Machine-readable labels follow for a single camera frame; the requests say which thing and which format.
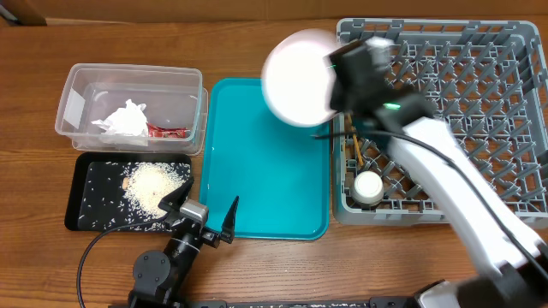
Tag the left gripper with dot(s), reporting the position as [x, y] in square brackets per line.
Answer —
[228, 228]

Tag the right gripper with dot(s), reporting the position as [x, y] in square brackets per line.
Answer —
[341, 97]

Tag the large white round plate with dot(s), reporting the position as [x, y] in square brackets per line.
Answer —
[297, 78]

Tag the pile of rice grains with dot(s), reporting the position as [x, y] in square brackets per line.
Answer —
[150, 188]

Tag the wooden chopstick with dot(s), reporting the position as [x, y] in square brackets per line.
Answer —
[349, 124]
[357, 150]

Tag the red snack wrapper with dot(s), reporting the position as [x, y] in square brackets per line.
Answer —
[161, 132]

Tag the small grey cup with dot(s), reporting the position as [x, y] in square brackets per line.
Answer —
[367, 189]

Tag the white tissue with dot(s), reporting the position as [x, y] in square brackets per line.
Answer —
[129, 120]

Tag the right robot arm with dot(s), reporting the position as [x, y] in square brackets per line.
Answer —
[509, 257]

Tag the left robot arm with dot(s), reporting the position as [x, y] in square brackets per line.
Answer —
[159, 275]

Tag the clear plastic waste bin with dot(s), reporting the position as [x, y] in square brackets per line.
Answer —
[170, 97]

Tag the teal plastic serving tray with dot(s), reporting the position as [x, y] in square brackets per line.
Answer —
[278, 175]

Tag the black plastic tray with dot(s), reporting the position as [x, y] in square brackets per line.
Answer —
[81, 167]

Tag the grey plastic dish rack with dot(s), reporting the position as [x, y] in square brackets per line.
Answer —
[488, 80]

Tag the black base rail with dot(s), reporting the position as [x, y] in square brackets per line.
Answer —
[373, 302]

